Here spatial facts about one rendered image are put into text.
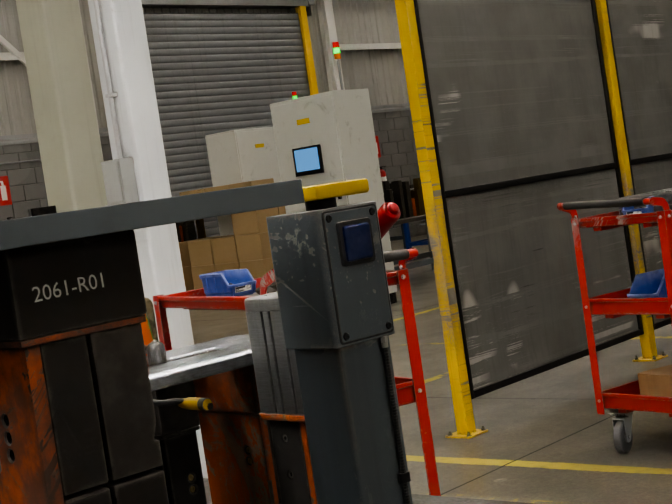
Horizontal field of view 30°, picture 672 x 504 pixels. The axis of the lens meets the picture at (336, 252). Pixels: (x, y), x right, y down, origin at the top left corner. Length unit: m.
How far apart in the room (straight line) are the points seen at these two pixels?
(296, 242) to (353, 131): 10.41
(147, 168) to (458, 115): 1.45
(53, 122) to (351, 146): 3.77
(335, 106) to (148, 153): 6.24
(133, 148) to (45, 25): 3.34
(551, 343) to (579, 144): 1.05
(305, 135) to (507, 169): 5.76
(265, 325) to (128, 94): 3.95
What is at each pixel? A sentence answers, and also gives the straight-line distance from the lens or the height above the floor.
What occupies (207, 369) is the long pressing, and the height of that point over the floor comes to 1.00.
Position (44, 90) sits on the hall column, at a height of 2.04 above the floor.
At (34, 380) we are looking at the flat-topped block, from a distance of 0.84.
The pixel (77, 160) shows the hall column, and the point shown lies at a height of 1.56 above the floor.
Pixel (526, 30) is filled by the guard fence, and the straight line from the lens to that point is 6.24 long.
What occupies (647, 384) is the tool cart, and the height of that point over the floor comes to 0.26.
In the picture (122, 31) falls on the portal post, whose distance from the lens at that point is 5.18.
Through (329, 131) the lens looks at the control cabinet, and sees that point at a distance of 11.33.
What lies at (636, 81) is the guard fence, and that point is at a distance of 7.08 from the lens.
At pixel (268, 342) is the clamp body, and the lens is 1.23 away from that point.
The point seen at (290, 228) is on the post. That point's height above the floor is 1.13.
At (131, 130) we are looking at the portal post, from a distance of 5.13.
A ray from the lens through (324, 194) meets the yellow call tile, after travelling 1.00.
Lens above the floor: 1.16
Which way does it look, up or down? 3 degrees down
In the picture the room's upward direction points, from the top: 8 degrees counter-clockwise
